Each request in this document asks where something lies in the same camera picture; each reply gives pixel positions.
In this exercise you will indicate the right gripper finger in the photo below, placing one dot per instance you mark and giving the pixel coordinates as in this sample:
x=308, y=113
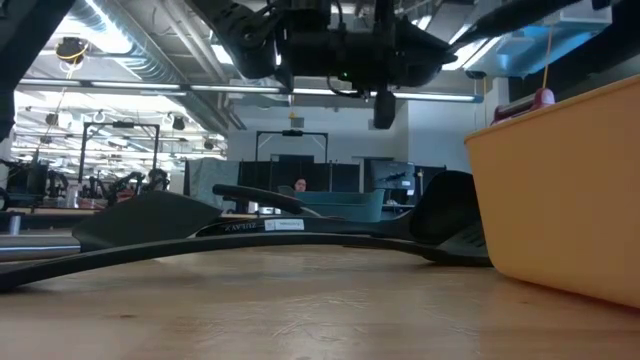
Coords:
x=384, y=110

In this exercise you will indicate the black spoon white label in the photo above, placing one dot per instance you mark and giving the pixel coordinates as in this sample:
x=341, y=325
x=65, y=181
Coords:
x=445, y=205

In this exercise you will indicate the black slotted turner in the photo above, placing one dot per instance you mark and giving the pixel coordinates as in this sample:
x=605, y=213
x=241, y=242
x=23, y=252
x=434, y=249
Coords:
x=465, y=247

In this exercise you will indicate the orange plastic bin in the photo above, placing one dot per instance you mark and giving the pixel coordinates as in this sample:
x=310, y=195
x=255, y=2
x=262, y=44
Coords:
x=550, y=200

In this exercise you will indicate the background black robot arm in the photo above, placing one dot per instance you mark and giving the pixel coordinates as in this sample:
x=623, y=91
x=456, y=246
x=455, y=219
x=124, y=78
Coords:
x=30, y=180

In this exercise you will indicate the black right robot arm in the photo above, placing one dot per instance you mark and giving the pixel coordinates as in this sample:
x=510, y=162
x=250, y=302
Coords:
x=510, y=19

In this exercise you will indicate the dark computer monitor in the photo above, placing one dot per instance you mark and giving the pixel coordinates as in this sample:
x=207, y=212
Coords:
x=392, y=175

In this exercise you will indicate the black panel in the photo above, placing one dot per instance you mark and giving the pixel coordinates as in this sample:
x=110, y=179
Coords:
x=430, y=177

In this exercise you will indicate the yellow ceiling pendant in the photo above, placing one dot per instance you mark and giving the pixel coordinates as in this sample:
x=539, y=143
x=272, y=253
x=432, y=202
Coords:
x=293, y=115

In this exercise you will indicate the blue-grey plastic bin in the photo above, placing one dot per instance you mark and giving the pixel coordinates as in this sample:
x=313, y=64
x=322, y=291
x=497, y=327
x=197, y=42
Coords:
x=345, y=205

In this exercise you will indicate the person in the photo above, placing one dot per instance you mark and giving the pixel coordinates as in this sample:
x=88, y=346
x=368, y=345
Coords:
x=157, y=177
x=300, y=185

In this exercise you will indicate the black partition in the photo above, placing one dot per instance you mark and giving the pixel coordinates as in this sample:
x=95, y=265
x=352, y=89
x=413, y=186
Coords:
x=270, y=172

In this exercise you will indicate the small black red-dot spatula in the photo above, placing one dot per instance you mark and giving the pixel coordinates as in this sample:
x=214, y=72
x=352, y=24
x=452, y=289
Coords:
x=250, y=195

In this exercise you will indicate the red box grater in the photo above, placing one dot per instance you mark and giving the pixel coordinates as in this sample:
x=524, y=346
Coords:
x=542, y=97

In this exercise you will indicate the grey fabric partition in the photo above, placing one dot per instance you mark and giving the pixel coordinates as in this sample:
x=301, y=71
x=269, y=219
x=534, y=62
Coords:
x=210, y=180

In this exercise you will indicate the long ceiling light bar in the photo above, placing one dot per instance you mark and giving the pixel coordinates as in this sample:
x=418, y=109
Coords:
x=150, y=86

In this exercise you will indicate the square wall vent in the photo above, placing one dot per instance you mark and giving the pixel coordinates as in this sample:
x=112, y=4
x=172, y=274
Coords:
x=297, y=122

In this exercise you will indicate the low black rig frame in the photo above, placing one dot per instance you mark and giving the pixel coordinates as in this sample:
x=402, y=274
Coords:
x=292, y=133

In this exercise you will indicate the corrugated silver air duct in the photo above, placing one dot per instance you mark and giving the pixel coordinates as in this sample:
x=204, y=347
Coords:
x=130, y=45

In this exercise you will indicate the tall black rig frame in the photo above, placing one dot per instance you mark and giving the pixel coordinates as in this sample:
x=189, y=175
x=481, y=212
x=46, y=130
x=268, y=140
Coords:
x=122, y=124

